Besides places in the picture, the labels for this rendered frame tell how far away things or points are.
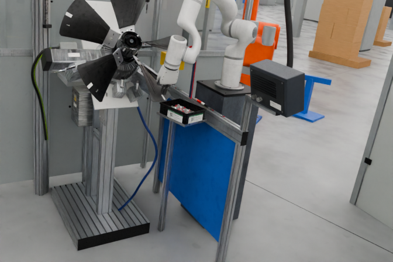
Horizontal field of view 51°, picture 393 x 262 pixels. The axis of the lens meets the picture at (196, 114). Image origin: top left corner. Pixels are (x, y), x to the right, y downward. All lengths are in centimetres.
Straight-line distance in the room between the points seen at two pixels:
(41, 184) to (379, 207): 249
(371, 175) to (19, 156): 260
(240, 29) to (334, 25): 762
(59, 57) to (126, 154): 134
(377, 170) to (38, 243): 242
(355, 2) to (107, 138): 801
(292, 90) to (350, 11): 811
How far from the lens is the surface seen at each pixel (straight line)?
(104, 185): 265
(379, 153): 339
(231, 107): 250
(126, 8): 240
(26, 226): 283
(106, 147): 253
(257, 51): 596
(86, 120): 262
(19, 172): 317
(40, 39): 270
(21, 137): 306
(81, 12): 225
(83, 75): 207
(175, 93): 271
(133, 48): 220
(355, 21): 986
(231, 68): 255
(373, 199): 349
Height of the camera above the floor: 162
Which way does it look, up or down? 20 degrees down
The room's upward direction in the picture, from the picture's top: 8 degrees clockwise
